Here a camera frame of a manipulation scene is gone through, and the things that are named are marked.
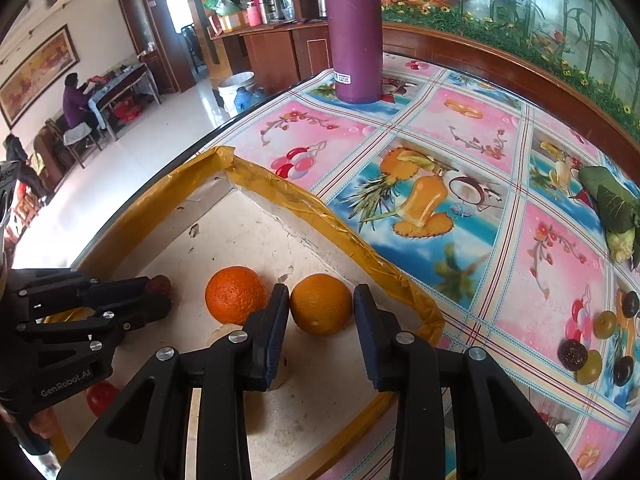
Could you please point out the reddish dark plum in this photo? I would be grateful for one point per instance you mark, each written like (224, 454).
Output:
(161, 286)

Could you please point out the cardboard tray with yellow tape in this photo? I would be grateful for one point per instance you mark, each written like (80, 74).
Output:
(240, 230)

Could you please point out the wooden dining table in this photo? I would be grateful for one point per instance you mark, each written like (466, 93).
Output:
(122, 80)

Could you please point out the wooden chair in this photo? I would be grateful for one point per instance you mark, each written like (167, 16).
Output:
(75, 137)

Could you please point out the framed wall painting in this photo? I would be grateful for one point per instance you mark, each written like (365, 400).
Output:
(37, 72)

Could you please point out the light-coloured orange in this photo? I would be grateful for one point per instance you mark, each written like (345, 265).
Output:
(320, 305)

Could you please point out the pink bottle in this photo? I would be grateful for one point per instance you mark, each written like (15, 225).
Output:
(254, 10)

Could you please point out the floral glass partition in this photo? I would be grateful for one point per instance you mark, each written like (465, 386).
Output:
(525, 20)

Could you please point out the person's left hand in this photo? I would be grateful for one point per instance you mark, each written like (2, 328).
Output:
(46, 422)

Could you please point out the green leafy vegetable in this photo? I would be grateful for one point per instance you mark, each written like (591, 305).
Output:
(607, 200)

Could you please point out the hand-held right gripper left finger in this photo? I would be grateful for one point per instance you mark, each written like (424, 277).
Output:
(276, 332)

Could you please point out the dark purple plum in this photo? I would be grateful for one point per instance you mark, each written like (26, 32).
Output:
(572, 355)
(623, 371)
(631, 304)

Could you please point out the deep-coloured orange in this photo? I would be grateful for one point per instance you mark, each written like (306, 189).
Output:
(232, 292)

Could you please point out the green bag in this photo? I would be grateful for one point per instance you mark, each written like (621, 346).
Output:
(220, 5)

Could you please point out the red tomato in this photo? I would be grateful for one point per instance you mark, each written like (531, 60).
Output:
(100, 398)

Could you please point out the wooden sideboard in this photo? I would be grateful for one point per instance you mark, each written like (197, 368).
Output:
(270, 55)

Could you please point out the fruit-printed tablecloth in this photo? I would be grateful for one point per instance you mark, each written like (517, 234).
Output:
(475, 270)

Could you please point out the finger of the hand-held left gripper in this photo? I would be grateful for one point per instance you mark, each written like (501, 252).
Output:
(120, 285)
(140, 310)

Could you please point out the green plum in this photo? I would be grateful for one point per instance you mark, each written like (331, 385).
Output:
(591, 370)
(605, 324)

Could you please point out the purple thermos bottle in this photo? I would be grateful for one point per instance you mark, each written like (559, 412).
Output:
(350, 35)

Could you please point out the white bucket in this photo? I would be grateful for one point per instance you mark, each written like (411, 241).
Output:
(235, 92)

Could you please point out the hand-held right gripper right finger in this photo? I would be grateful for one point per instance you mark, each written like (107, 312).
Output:
(369, 340)

